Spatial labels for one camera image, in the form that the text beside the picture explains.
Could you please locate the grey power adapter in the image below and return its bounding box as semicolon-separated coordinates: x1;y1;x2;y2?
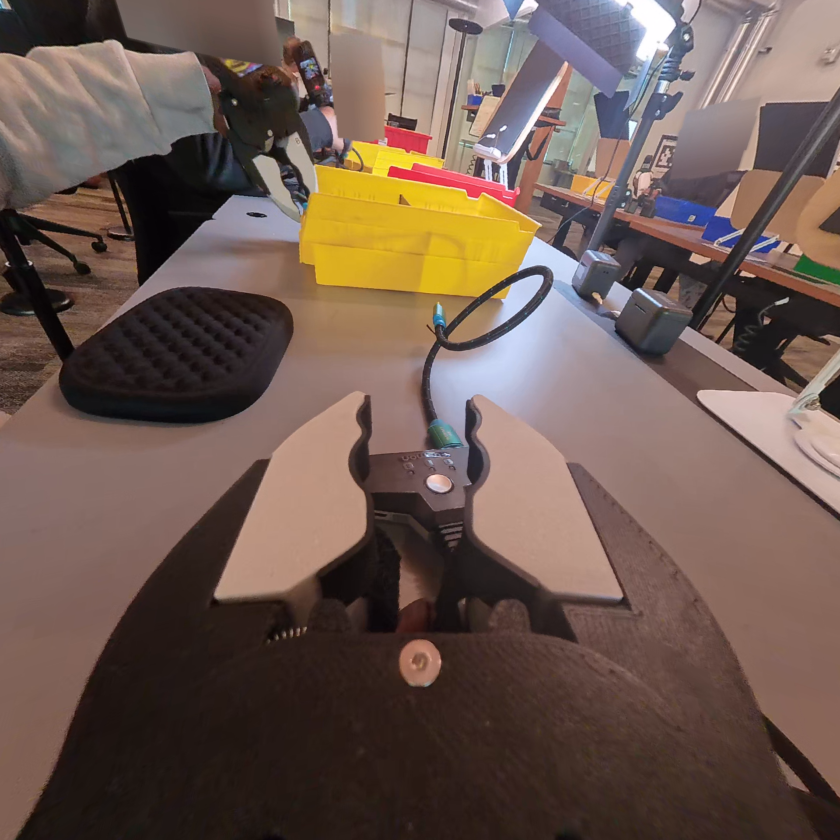
572;249;622;304
615;289;694;357

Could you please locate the blue plastic bin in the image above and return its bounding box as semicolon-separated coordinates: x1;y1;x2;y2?
656;195;718;228
701;215;783;255

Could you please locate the person's left forearm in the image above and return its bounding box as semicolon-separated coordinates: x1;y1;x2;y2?
0;39;219;212

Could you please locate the yellow plastic bin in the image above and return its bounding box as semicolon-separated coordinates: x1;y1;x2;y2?
300;164;543;301
346;140;446;178

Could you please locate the black monitor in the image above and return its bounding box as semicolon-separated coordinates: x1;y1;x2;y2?
753;100;836;179

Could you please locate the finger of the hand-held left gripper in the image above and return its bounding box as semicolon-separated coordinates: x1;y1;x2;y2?
287;113;320;206
252;146;311;224

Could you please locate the black board on white stand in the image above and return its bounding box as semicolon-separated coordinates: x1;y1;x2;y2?
472;42;573;191
697;172;840;514

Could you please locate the person's left hand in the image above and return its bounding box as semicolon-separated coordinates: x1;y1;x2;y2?
197;54;229;139

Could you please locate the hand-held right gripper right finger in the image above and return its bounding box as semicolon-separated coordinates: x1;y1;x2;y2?
437;394;626;630

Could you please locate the red plastic bin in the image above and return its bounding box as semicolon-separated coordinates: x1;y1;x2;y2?
387;163;521;209
382;125;434;153

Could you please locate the black wrist rest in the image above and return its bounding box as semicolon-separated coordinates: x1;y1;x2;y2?
59;287;295;424

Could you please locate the black braided hdmi cable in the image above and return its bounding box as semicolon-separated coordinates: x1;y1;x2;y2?
422;264;555;455

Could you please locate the studio light on stand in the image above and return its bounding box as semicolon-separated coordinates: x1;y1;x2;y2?
502;0;698;256

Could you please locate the black hdmi switch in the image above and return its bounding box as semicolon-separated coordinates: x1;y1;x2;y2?
364;446;478;557

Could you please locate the black floor lamp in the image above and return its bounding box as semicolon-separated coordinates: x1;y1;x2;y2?
692;85;840;330
448;18;484;161

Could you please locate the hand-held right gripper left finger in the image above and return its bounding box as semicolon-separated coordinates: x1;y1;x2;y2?
213;391;403;632

